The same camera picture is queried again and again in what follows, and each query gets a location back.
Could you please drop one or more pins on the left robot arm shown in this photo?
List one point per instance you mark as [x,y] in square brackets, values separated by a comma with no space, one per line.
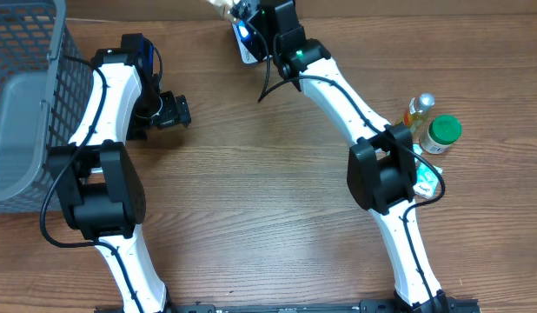
[99,190]

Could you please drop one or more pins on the teal small carton box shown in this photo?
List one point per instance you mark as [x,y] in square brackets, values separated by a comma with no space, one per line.
[426,183]

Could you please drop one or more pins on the teal white snack packet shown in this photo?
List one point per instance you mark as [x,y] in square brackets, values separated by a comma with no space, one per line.
[417,149]

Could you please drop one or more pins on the green lid spice jar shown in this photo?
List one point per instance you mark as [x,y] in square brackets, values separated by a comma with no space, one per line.
[441,133]

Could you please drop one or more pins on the grey plastic mesh basket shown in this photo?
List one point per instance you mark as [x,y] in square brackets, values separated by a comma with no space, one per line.
[44,91]

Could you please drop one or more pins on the clear plastic container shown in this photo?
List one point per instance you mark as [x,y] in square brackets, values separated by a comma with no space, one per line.
[417,112]

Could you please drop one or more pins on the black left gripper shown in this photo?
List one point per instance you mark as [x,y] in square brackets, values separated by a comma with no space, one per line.
[178,111]

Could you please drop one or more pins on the white barcode scanner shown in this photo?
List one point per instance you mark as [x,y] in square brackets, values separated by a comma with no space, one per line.
[244,36]

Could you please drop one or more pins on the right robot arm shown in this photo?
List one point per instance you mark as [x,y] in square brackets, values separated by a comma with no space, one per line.
[381,169]

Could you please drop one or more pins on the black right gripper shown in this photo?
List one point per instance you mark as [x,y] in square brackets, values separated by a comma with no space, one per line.
[241,9]

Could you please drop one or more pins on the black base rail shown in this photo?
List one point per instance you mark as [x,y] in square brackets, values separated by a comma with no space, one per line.
[364,306]

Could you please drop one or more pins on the brown Pantree snack packet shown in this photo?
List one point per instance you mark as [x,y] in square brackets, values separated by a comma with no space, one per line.
[224,7]

